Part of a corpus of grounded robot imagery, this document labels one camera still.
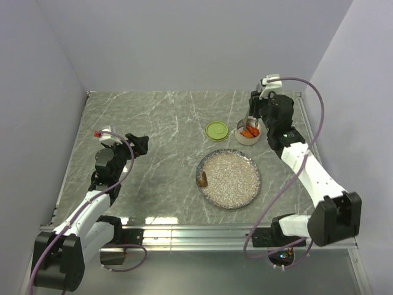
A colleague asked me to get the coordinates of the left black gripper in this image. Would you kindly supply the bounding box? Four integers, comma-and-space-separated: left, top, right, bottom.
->
104, 133, 148, 180

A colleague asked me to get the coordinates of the orange chicken wing toy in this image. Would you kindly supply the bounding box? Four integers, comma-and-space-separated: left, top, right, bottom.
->
240, 130, 254, 138

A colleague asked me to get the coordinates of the green round lid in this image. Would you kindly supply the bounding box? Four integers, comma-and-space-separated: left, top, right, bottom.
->
204, 121, 229, 142

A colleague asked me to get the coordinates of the brown green food piece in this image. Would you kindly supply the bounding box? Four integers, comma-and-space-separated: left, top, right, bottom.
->
198, 170, 208, 187

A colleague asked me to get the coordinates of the orange drumstick toy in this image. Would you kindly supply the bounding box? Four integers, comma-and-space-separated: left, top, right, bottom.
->
246, 125, 260, 137

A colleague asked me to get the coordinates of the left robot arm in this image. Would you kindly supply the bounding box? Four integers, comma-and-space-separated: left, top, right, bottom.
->
27, 127, 149, 294

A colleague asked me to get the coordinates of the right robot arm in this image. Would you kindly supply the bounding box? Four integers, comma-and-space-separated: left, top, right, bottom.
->
249, 90, 362, 247

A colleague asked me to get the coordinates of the beige metal lunch container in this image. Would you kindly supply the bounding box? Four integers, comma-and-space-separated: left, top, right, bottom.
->
235, 120, 262, 146

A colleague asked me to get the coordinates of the speckled ceramic plate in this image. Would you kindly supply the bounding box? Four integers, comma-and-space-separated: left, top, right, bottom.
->
195, 149, 262, 210

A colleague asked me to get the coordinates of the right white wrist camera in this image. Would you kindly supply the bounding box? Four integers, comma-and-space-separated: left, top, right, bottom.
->
256, 74, 282, 99

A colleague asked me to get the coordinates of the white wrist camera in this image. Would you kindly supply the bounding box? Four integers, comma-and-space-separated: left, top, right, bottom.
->
93, 125, 122, 146
256, 74, 282, 99

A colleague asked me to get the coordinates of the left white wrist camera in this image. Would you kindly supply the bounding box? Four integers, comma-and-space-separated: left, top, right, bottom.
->
93, 125, 122, 146

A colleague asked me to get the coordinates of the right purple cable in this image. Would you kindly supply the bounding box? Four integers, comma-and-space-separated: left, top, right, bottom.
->
243, 76, 325, 270

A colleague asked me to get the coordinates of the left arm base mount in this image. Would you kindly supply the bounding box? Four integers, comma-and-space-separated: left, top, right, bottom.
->
98, 216, 147, 273

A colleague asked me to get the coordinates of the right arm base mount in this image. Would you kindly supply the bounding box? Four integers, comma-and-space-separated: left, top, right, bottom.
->
243, 214, 311, 270

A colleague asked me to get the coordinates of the aluminium frame rail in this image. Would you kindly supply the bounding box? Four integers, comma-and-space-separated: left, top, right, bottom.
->
33, 226, 359, 251

